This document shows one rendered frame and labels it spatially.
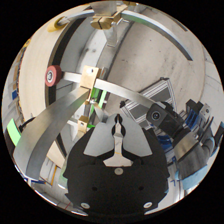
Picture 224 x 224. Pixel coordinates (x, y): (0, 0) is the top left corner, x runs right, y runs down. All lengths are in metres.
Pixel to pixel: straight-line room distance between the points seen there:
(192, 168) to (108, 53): 0.51
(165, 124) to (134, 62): 1.03
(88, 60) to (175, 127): 0.54
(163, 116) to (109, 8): 0.27
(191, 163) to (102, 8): 0.33
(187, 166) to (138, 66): 1.14
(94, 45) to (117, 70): 0.66
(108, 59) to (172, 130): 0.40
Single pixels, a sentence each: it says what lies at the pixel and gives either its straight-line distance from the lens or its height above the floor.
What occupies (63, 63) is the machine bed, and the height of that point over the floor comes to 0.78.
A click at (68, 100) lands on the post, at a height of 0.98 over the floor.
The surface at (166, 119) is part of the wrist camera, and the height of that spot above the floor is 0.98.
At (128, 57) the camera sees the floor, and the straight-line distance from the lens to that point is 1.14.
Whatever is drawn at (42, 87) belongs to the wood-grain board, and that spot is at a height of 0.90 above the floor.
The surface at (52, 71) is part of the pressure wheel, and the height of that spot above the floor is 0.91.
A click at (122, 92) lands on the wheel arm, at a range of 0.24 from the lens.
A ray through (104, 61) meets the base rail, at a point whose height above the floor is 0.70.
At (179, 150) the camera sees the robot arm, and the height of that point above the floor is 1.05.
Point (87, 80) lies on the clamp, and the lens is 0.24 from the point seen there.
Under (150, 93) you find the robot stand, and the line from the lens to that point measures 1.00.
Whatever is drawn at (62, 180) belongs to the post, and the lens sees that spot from 0.33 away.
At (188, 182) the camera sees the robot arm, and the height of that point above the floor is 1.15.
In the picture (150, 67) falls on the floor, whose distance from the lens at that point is 1.22.
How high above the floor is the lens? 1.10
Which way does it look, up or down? 60 degrees down
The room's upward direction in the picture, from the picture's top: 175 degrees counter-clockwise
